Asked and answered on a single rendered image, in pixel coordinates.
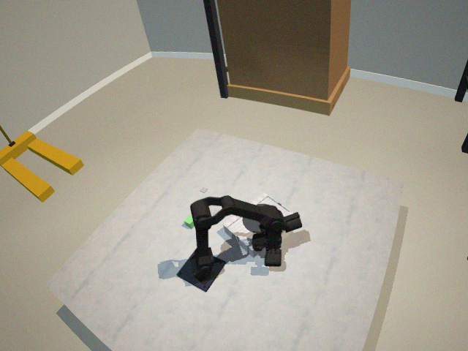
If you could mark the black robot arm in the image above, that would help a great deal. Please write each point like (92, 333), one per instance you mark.
(271, 219)

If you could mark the dark grey disc with small center hole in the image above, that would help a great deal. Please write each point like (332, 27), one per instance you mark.
(252, 225)

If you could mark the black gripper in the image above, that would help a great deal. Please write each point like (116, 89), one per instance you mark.
(273, 255)

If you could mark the green cube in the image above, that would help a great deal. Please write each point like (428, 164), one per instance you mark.
(189, 222)

